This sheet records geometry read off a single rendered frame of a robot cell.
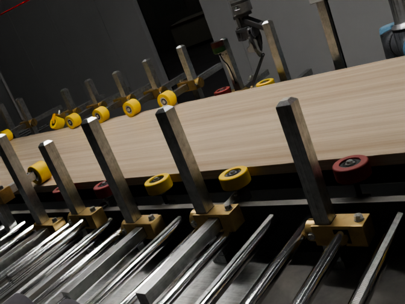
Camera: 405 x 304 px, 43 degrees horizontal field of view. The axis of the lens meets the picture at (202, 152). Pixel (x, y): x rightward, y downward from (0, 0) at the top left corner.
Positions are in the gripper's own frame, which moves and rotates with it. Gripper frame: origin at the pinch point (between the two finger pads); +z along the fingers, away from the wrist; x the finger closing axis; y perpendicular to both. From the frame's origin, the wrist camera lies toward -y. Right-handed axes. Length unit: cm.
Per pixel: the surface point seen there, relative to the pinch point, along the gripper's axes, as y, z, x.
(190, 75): 36.0, 0.0, 9.7
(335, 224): -78, 16, 118
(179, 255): -48, 14, 135
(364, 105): -70, 8, 68
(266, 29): -12.4, -11.5, 9.6
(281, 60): -14.5, 3.0, 8.9
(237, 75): 10.5, 5.6, 8.8
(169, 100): 37.5, 5.5, 29.2
